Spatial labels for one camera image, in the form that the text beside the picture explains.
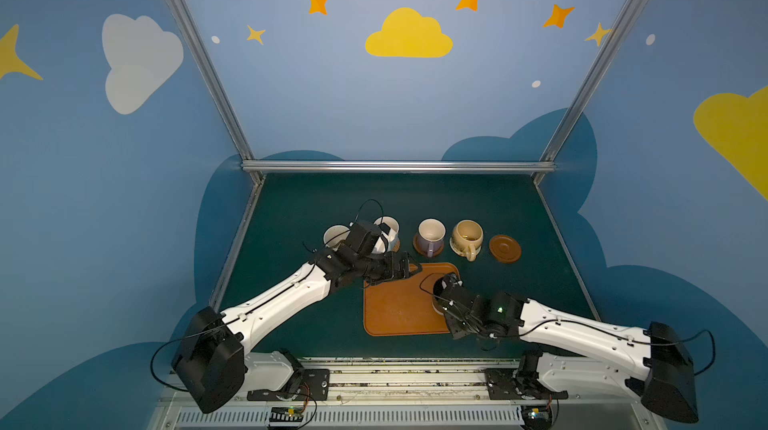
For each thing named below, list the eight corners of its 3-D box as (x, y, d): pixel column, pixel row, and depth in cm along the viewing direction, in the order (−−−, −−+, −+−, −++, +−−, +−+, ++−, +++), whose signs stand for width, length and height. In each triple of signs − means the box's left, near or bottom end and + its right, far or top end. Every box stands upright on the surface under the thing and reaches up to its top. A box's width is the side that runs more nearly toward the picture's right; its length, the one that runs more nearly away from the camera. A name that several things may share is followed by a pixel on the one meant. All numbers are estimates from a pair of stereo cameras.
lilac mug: (418, 262, 99) (421, 247, 91) (416, 234, 106) (419, 218, 99) (443, 262, 99) (448, 247, 91) (439, 234, 106) (443, 218, 99)
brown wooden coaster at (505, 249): (493, 263, 100) (495, 259, 98) (487, 239, 107) (489, 235, 105) (521, 263, 100) (524, 259, 98) (514, 239, 107) (516, 235, 105)
